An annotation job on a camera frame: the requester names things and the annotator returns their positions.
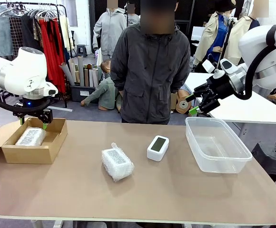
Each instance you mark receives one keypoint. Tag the grey step stool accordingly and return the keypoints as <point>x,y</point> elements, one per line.
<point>82,50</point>

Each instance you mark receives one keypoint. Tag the white flat bar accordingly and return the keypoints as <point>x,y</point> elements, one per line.
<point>62,109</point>

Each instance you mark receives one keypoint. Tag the plain cardboard box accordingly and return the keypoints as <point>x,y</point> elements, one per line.
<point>173,102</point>

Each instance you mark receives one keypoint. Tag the black stand pole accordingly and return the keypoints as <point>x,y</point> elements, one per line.
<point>228,38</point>

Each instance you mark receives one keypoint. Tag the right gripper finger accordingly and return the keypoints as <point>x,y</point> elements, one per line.
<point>201,90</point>
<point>209,104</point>

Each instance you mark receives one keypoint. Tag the black hanging garment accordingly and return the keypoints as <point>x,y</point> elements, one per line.
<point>29,33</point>

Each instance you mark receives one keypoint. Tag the red dress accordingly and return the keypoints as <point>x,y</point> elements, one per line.
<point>52,59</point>

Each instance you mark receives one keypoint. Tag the bubble clock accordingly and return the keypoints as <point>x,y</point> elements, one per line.
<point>31,137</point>
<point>117,164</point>

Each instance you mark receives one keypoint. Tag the brown cardboard tube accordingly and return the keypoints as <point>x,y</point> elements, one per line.
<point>86,78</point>

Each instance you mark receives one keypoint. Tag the person in grey sweatshirt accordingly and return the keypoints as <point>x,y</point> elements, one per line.
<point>133,20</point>

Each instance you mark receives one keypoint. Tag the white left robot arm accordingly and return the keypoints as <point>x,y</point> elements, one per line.
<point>21,71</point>

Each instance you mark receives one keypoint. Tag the cream hanging garment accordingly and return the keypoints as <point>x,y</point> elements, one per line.
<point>64,33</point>

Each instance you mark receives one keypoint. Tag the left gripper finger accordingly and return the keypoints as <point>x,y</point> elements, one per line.
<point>48,116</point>
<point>21,115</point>

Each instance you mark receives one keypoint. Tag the white digital clock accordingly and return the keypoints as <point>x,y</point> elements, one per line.
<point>157,154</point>

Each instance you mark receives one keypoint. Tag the tall grey paper roll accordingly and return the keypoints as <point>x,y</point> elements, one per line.
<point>81,71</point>

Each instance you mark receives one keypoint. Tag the dark storage bin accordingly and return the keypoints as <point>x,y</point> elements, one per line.
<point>77,93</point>

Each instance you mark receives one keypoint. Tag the mannequin with blue shirt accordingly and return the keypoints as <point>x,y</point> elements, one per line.
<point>220,35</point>

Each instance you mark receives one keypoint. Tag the beige paper roll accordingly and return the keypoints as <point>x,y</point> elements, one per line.
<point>72,69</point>

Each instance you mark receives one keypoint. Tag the black metal shelf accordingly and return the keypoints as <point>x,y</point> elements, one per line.
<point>185,14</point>

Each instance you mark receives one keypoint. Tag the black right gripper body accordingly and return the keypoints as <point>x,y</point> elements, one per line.
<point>220,88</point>

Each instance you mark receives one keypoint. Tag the grid check garment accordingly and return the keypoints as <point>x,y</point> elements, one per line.
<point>15,35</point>

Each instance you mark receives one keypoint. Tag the black plastic stool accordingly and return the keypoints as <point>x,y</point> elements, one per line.
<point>273,156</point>

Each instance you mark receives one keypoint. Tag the black clothes rack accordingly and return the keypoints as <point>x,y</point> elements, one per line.
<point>57,4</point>

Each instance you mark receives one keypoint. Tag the person in dark grey jacket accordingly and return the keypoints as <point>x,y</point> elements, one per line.
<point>150,71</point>

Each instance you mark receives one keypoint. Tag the white table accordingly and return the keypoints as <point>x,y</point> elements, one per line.
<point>247,111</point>

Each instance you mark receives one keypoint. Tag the mannequin with navy shirt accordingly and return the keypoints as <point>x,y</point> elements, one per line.
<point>235,42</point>

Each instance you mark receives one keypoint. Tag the child mannequin in green clothes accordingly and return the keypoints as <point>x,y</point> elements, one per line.
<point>107,92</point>

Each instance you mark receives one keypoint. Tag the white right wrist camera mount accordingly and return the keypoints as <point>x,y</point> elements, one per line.
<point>208,66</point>

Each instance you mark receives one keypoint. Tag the mannequin in grey hoodie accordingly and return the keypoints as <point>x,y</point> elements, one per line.
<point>109,31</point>

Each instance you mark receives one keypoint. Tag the kraft paper roll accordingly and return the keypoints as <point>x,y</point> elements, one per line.
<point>182,105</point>

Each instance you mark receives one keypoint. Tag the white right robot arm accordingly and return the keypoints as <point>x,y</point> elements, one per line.
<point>271,69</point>

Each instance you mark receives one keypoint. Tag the leaning grey paper roll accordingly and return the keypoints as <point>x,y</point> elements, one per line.
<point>67,76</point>

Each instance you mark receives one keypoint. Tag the white paper roll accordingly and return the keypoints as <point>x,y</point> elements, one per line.
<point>95,77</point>
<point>91,78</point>

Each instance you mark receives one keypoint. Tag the white board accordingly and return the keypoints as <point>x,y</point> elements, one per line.
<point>197,33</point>

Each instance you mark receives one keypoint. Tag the open cardboard box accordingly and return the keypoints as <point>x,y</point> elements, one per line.
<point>28,155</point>

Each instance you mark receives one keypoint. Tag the clear plastic container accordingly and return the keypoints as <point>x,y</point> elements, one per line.
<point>201,152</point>

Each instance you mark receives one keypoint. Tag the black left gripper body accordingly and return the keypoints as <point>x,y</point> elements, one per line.
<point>33,103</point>

